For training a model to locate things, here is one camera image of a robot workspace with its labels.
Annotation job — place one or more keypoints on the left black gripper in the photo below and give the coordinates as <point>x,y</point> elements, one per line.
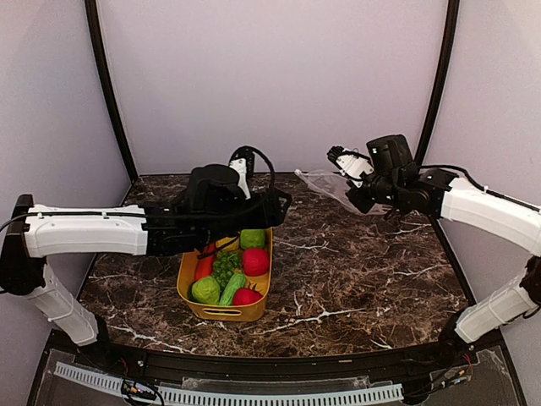
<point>268,212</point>

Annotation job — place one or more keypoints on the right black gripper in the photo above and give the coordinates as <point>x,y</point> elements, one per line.
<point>363,203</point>

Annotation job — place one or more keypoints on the green toy cabbage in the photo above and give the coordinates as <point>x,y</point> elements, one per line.
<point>252,238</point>

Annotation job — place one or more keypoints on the clear zip top bag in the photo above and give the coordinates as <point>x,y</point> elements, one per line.
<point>328,184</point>

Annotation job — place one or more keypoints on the red toy apple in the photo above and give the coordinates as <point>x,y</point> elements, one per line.
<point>256,262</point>

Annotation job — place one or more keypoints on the green toy grapes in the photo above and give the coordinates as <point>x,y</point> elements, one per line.
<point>225,264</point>

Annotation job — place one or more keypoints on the red toy tomato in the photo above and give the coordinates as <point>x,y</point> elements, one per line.
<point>246,296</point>

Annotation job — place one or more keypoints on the green toy lettuce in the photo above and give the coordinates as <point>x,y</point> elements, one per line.
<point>206,291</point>

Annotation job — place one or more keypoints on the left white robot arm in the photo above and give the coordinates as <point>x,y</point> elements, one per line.
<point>36,231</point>

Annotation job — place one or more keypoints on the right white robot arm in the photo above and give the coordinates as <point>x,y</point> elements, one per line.
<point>474,215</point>

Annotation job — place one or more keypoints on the green toy cucumber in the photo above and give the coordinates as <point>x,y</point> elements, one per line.
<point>237,281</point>

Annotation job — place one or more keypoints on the orange toy carrot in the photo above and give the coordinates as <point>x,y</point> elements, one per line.
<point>204,266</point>

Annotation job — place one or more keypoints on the yellow plastic basket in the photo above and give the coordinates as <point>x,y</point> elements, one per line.
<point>225,313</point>

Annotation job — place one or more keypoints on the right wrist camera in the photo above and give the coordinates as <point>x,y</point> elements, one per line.
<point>389,152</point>

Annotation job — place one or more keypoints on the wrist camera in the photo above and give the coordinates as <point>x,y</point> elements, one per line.
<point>214,188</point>
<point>389,152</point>

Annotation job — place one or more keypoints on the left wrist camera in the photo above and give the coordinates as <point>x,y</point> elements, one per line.
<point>214,188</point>

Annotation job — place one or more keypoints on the black front rail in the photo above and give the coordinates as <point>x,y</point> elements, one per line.
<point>250,356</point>

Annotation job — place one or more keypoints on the white slotted cable duct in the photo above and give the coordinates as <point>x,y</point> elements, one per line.
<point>194,391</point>

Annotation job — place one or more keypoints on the left black frame post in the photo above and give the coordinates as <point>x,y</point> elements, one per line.
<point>100,56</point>

